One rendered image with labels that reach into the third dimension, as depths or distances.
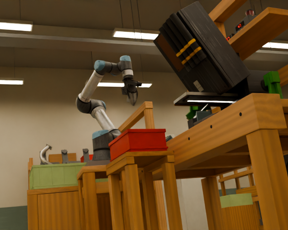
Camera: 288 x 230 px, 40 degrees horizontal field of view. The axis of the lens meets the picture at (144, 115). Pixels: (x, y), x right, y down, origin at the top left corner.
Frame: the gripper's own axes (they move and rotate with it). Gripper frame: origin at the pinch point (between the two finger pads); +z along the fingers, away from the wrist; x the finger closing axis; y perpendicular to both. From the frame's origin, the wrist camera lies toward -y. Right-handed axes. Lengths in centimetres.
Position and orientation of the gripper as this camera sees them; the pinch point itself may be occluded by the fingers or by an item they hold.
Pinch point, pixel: (133, 103)
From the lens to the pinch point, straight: 267.8
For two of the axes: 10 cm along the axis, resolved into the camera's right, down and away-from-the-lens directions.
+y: -5.6, 2.7, 7.8
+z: 1.5, 9.6, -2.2
